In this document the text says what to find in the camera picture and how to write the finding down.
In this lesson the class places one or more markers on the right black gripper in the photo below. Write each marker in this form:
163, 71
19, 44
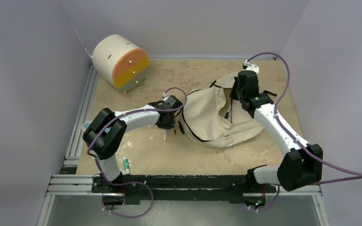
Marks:
233, 94

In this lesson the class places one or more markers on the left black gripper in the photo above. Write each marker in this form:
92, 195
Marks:
168, 125

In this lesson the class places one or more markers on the red orange pen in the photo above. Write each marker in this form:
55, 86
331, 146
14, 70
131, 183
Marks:
174, 129

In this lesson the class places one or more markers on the beige canvas backpack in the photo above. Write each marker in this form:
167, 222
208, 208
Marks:
203, 121

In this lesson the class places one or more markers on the green white glue stick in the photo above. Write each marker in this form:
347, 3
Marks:
126, 165

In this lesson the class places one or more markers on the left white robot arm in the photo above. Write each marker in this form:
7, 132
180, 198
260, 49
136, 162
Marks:
105, 132

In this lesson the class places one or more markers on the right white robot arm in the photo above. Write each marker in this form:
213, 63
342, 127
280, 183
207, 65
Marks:
300, 165

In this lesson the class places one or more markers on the round white drawer cabinet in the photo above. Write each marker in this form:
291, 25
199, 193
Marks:
122, 63

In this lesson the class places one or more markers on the light blue packaged item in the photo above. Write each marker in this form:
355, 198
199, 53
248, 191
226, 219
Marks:
85, 126

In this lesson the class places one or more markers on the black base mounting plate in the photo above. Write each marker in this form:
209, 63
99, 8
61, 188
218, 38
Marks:
234, 189

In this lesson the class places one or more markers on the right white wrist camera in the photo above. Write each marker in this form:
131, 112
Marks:
250, 67

